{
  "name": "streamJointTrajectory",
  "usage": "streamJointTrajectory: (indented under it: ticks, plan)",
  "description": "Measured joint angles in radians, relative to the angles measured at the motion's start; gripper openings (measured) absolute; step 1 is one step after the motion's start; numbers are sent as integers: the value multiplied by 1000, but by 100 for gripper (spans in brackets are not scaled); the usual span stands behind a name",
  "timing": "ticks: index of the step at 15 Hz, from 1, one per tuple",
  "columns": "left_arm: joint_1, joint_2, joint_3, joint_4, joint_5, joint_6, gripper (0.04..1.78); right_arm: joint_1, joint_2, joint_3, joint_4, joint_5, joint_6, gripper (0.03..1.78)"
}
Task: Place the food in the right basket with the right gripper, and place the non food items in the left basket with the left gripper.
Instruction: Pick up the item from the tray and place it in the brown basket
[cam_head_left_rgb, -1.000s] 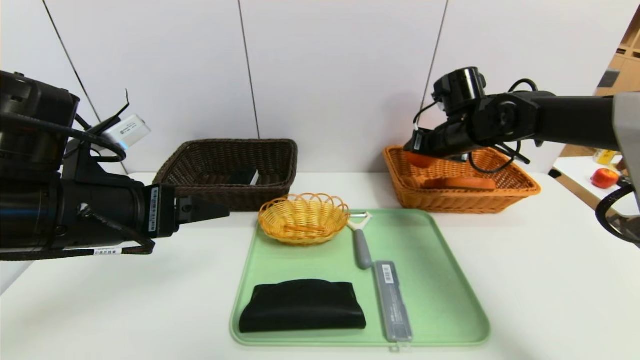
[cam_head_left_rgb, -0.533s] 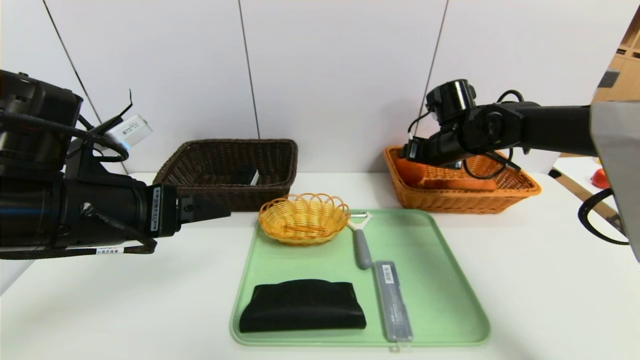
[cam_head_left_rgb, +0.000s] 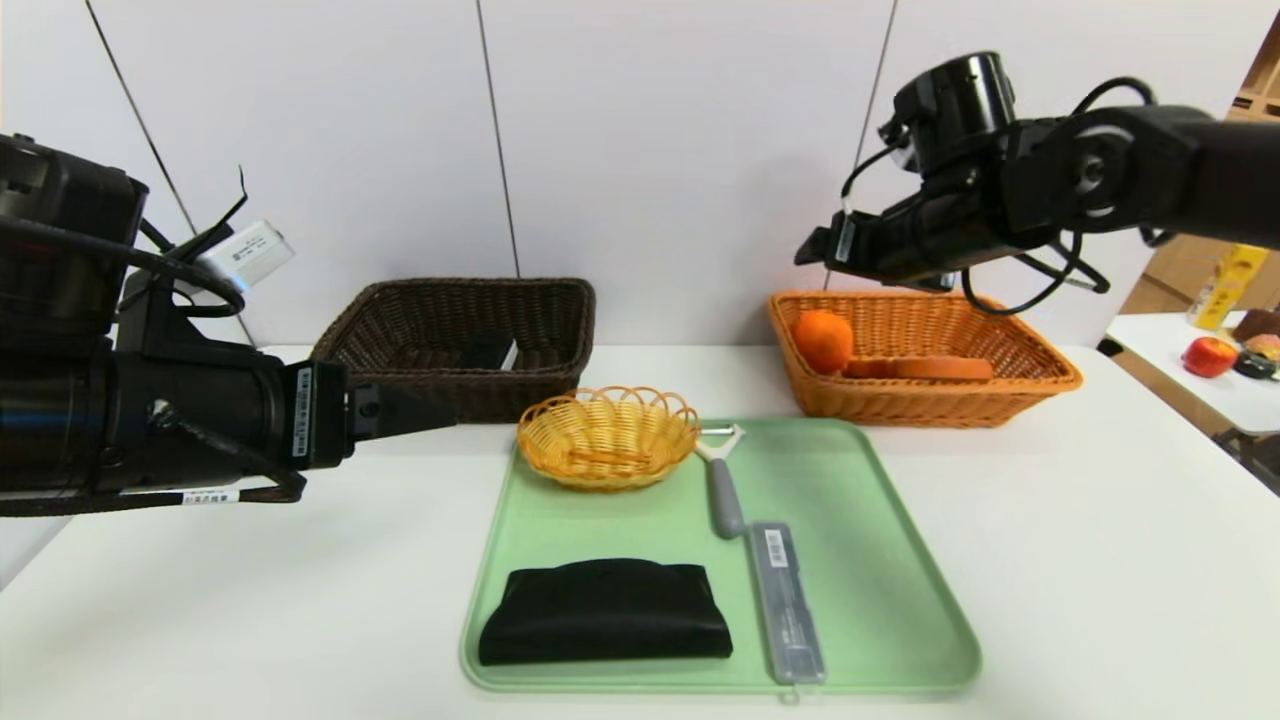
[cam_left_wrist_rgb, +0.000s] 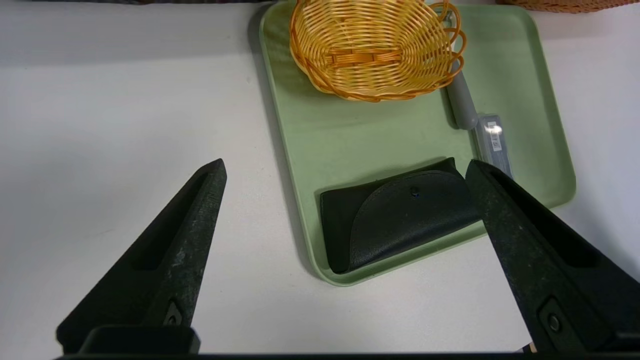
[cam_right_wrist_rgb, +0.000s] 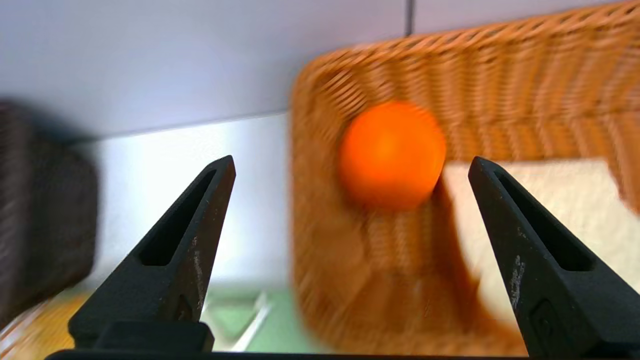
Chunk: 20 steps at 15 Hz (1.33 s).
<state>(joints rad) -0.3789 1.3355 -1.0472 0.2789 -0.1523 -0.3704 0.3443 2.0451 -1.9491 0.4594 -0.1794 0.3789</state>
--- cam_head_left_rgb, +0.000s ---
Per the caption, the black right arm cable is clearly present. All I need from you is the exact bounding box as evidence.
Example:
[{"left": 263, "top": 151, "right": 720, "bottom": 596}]
[{"left": 840, "top": 75, "right": 1176, "bottom": 316}]

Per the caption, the dark brown wicker basket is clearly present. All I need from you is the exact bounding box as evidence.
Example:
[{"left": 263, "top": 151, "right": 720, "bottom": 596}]
[{"left": 310, "top": 278, "right": 598, "bottom": 424}]

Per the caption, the white oblong case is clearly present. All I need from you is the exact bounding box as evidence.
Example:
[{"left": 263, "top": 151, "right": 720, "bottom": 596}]
[{"left": 455, "top": 333, "right": 520, "bottom": 374}]

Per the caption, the orange wicker basket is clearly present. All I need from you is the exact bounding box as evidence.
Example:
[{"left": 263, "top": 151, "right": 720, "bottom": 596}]
[{"left": 767, "top": 291, "right": 1083, "bottom": 429}]

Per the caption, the wooden cabinet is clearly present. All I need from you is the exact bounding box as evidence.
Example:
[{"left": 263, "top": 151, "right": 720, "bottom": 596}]
[{"left": 1115, "top": 10, "right": 1280, "bottom": 319}]

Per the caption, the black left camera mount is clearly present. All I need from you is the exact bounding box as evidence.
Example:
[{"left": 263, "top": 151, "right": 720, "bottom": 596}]
[{"left": 115, "top": 225, "right": 286, "bottom": 366}]

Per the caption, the red apple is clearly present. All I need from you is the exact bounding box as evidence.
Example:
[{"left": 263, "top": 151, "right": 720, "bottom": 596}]
[{"left": 1180, "top": 338, "right": 1237, "bottom": 381}]

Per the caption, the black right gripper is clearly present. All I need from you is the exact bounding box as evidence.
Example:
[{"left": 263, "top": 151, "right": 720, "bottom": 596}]
[{"left": 794, "top": 195, "right": 941, "bottom": 288}]

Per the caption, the clear grey cutlery case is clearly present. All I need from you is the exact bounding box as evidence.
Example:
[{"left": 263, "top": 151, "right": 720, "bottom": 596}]
[{"left": 748, "top": 522, "right": 829, "bottom": 701}]

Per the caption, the grey handled peeler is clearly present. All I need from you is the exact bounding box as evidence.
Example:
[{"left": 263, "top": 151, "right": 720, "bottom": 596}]
[{"left": 692, "top": 424, "right": 746, "bottom": 541}]

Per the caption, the yellow drink carton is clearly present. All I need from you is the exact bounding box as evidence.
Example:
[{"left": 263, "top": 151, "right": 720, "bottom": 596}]
[{"left": 1185, "top": 243, "right": 1268, "bottom": 333}]

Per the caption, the black folded cloth pouch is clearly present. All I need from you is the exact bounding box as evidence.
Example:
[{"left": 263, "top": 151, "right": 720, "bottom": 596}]
[{"left": 478, "top": 557, "right": 734, "bottom": 666}]

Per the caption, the light green plastic tray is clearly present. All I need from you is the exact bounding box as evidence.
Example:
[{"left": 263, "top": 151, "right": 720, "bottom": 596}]
[{"left": 461, "top": 417, "right": 981, "bottom": 693}]

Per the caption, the small yellow wicker basket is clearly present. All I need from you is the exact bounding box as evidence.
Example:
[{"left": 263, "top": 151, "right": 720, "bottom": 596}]
[{"left": 517, "top": 386, "right": 700, "bottom": 493}]

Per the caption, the toy bread slice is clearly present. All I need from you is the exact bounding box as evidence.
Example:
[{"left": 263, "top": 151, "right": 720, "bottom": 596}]
[{"left": 843, "top": 355, "right": 996, "bottom": 383}]

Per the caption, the white side table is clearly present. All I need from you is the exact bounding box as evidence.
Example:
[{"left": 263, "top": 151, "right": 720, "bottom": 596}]
[{"left": 1093, "top": 314, "right": 1280, "bottom": 498}]

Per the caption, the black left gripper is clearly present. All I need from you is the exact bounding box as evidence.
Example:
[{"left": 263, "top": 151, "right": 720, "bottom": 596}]
[{"left": 110, "top": 350, "right": 458, "bottom": 493}]

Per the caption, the orange fruit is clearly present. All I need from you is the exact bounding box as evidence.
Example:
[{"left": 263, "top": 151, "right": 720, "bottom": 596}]
[{"left": 794, "top": 310, "right": 855, "bottom": 376}]

